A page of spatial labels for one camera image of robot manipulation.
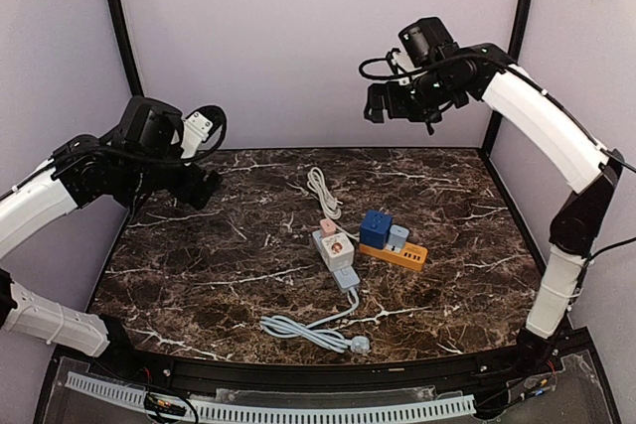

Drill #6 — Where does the black front table rail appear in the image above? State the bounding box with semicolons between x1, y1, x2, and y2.
59;319;567;398

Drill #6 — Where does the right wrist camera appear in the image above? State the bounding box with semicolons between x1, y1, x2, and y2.
397;17;459;68

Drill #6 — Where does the light blue slotted cable duct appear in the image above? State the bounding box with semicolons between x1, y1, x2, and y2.
65;372;476;423

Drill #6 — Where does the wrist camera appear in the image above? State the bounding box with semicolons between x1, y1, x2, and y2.
397;17;459;68
113;95;184;157

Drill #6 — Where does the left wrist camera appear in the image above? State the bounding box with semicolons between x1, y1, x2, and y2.
113;95;184;157

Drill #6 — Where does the white cube socket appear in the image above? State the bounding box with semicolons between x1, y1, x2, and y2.
321;232;355;271

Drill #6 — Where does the pink charger plug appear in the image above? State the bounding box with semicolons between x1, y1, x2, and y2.
319;217;338;238

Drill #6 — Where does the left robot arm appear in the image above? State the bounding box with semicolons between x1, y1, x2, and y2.
1;131;220;380

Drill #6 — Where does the black right frame post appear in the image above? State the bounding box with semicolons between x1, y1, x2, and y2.
481;0;532;157

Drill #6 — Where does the black left frame post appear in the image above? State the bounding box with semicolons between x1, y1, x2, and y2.
106;0;144;95

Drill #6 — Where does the grey-blue coiled cable with plug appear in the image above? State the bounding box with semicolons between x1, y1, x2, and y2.
259;287;372;355

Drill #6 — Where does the orange power strip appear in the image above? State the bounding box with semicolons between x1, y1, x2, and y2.
359;242;428;272

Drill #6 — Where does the white power strip cable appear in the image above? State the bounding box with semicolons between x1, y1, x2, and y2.
306;167;362;241

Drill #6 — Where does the grey-blue power strip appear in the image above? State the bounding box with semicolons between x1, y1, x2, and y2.
312;230;360;293

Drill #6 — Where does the black frame post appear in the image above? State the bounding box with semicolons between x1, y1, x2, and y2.
106;0;144;95
481;0;532;157

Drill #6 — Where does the dark blue cube socket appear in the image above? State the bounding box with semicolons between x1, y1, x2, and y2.
359;210;393;249

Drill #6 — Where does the light blue charger plug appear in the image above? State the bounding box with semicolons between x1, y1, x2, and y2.
387;224;409;253

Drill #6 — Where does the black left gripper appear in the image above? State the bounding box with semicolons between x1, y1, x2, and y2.
119;149;222;209

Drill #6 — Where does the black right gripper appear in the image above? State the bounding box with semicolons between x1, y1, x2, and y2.
365;68;464;124

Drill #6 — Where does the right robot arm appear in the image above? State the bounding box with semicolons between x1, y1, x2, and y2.
359;42;628;342

